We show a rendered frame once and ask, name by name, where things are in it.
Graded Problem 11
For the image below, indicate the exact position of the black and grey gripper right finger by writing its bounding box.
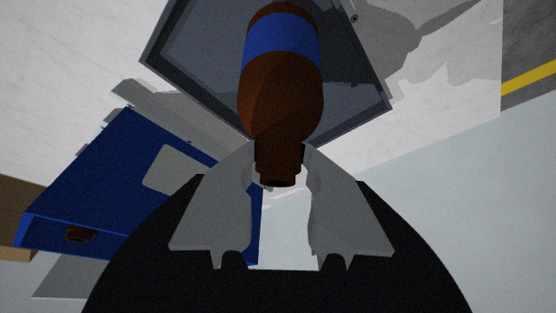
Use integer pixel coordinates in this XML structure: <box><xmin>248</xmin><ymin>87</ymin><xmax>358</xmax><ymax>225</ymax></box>
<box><xmin>301</xmin><ymin>143</ymin><xmax>473</xmax><ymax>313</ymax></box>

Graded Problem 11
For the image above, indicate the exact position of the brown bottle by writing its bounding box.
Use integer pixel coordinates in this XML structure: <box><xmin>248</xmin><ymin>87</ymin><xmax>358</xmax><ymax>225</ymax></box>
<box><xmin>236</xmin><ymin>2</ymin><xmax>324</xmax><ymax>188</ymax></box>
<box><xmin>65</xmin><ymin>224</ymin><xmax>99</xmax><ymax>243</ymax></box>

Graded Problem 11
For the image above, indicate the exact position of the dark grey square tray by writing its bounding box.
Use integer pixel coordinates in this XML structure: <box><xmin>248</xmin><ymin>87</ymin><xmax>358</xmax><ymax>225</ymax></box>
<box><xmin>138</xmin><ymin>0</ymin><xmax>393</xmax><ymax>149</ymax></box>

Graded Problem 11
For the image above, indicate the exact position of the dark blue box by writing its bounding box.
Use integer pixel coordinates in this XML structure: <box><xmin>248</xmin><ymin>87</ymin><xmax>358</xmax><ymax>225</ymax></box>
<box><xmin>36</xmin><ymin>106</ymin><xmax>263</xmax><ymax>266</ymax></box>

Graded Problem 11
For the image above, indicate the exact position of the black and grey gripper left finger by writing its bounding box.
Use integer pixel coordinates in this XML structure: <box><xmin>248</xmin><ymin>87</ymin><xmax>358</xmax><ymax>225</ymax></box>
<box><xmin>81</xmin><ymin>140</ymin><xmax>257</xmax><ymax>313</ymax></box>

